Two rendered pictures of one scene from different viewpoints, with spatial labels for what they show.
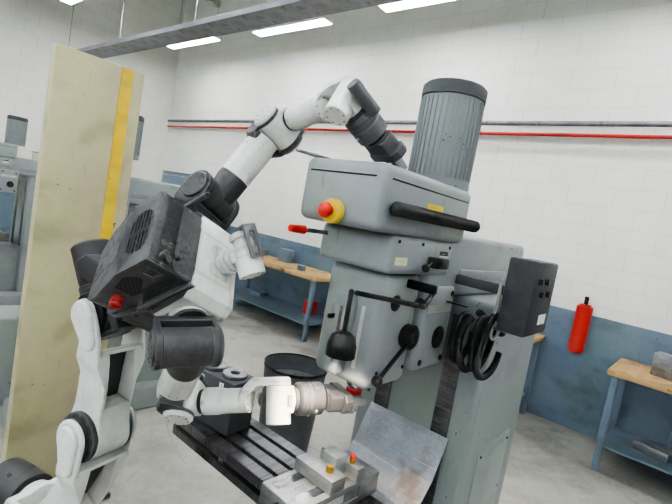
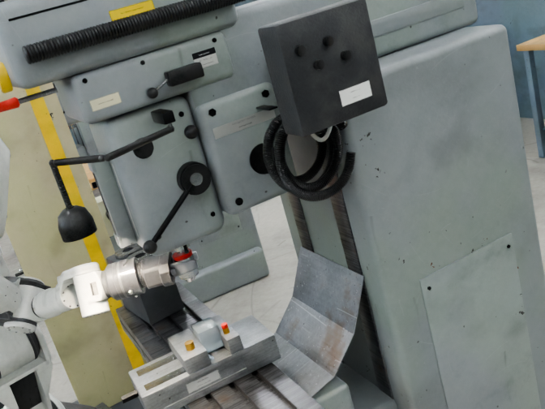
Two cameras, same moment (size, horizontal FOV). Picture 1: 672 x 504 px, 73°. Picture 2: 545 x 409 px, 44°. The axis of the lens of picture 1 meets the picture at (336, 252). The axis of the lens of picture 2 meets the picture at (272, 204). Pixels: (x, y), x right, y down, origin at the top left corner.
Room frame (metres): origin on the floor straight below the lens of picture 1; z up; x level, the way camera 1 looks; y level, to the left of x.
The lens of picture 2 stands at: (0.09, -1.04, 1.80)
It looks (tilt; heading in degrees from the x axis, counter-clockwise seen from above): 18 degrees down; 28
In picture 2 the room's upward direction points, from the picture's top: 16 degrees counter-clockwise
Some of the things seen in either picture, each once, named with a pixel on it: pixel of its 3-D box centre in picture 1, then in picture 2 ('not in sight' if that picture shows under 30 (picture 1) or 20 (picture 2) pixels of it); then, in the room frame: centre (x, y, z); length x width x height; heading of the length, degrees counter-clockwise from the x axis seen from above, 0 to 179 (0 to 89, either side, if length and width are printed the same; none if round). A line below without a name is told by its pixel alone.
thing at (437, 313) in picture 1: (402, 317); (231, 144); (1.43, -0.25, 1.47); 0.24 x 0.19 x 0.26; 51
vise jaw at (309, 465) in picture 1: (319, 472); (188, 350); (1.25, -0.06, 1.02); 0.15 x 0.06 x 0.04; 48
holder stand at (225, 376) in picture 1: (221, 394); (143, 280); (1.63, 0.32, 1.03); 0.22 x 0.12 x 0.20; 58
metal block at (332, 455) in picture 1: (333, 461); (207, 335); (1.30, -0.10, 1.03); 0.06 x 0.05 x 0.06; 48
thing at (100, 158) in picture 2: (389, 299); (81, 160); (1.05, -0.14, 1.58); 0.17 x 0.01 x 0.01; 79
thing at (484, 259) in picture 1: (455, 261); (319, 27); (1.67, -0.44, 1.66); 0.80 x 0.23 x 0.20; 141
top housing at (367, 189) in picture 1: (391, 203); (109, 19); (1.29, -0.13, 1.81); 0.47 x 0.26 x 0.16; 141
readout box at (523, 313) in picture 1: (530, 296); (325, 66); (1.30, -0.57, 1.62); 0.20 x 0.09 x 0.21; 141
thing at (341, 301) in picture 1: (340, 332); (112, 200); (1.19, -0.05, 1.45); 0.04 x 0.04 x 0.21; 51
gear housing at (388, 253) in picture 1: (388, 249); (142, 75); (1.31, -0.15, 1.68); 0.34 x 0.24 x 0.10; 141
